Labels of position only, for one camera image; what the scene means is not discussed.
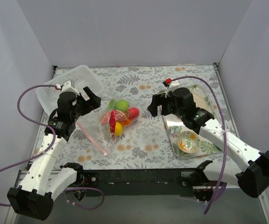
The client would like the green starfruit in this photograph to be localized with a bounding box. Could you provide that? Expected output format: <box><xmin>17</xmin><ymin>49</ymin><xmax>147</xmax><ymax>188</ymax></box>
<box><xmin>108</xmin><ymin>99</ymin><xmax>116</xmax><ymax>110</ymax></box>

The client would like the watermelon slice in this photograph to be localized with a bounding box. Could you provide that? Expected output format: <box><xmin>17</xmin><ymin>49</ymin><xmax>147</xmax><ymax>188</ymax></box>
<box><xmin>100</xmin><ymin>110</ymin><xmax>127</xmax><ymax>136</ymax></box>

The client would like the red apple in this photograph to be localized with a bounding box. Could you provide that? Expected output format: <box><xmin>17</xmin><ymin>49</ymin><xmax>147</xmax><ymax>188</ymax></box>
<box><xmin>127</xmin><ymin>107</ymin><xmax>140</xmax><ymax>120</ymax></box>

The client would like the green apple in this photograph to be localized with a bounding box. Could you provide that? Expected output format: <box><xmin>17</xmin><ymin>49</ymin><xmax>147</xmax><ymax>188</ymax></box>
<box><xmin>115</xmin><ymin>99</ymin><xmax>129</xmax><ymax>112</ymax></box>

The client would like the clear zip top bag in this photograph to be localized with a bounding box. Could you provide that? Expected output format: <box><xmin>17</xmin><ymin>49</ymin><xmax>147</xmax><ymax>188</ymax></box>
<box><xmin>76</xmin><ymin>98</ymin><xmax>139</xmax><ymax>156</ymax></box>

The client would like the yellow lemon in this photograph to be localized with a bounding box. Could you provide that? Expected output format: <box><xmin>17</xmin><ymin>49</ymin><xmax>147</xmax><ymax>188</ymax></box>
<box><xmin>114</xmin><ymin>122</ymin><xmax>124</xmax><ymax>137</ymax></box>

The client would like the orange fruit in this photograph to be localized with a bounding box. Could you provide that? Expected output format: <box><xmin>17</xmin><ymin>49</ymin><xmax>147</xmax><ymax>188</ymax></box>
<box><xmin>123</xmin><ymin>119</ymin><xmax>131</xmax><ymax>126</ymax></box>

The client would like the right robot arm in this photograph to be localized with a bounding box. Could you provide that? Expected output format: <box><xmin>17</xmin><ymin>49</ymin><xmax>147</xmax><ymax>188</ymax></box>
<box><xmin>148</xmin><ymin>88</ymin><xmax>269</xmax><ymax>198</ymax></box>

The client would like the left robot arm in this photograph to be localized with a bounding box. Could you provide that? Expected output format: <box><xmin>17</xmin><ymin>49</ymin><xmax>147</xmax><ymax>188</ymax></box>
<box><xmin>7</xmin><ymin>86</ymin><xmax>101</xmax><ymax>221</ymax></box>

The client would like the floral tablecloth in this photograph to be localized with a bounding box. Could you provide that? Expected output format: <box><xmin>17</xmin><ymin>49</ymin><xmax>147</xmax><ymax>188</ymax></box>
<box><xmin>30</xmin><ymin>64</ymin><xmax>247</xmax><ymax>170</ymax></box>

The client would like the pink and cream plate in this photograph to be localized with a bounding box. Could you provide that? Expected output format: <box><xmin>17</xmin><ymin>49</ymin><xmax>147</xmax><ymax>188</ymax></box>
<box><xmin>193</xmin><ymin>93</ymin><xmax>209</xmax><ymax>111</ymax></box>

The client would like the floral serving tray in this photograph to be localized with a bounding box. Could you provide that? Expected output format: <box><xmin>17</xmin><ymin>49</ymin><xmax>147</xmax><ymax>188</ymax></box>
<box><xmin>164</xmin><ymin>85</ymin><xmax>221</xmax><ymax>159</ymax></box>

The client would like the white plastic basket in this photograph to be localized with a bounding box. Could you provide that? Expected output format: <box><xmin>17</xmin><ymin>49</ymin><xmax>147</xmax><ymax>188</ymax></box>
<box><xmin>35</xmin><ymin>65</ymin><xmax>103</xmax><ymax>115</ymax></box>

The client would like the floral bowl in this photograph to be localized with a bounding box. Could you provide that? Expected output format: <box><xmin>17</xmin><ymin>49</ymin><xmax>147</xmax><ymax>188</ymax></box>
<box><xmin>177</xmin><ymin>131</ymin><xmax>200</xmax><ymax>154</ymax></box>

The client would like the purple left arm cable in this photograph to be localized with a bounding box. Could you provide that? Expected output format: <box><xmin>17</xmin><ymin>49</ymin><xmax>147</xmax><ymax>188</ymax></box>
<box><xmin>0</xmin><ymin>84</ymin><xmax>105</xmax><ymax>209</ymax></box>

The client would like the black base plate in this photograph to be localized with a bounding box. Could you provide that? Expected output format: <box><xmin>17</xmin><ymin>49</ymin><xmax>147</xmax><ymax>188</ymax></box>
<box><xmin>62</xmin><ymin>169</ymin><xmax>223</xmax><ymax>198</ymax></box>

